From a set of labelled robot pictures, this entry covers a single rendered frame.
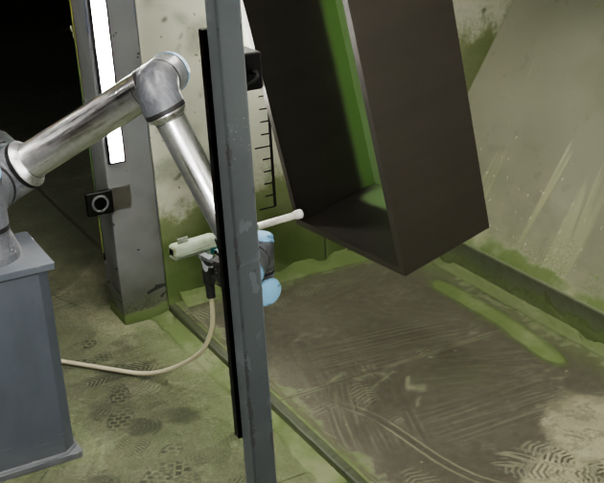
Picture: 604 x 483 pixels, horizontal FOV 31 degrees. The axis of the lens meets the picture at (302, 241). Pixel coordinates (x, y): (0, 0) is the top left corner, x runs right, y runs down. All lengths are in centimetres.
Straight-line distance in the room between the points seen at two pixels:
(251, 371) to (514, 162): 237
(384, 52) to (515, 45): 160
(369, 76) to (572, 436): 120
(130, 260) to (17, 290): 103
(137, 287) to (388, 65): 154
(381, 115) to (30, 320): 115
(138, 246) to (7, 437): 108
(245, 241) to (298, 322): 200
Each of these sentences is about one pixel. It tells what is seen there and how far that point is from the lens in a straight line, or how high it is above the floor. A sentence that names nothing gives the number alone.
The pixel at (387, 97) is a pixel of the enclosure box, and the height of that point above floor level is 102.
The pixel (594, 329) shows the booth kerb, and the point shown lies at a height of 10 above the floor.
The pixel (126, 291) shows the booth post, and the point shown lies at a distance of 414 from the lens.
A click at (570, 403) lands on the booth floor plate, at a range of 347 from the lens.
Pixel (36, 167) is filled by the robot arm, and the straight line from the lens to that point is 322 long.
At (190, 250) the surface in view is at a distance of 338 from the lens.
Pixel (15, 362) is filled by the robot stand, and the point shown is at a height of 36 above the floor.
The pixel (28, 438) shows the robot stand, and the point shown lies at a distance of 334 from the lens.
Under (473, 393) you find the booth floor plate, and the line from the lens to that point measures 350.
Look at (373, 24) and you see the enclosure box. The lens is 300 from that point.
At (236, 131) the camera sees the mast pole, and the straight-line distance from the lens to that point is 193.
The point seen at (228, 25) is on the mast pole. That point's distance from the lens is 189.
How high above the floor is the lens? 178
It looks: 22 degrees down
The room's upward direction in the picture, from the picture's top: 3 degrees counter-clockwise
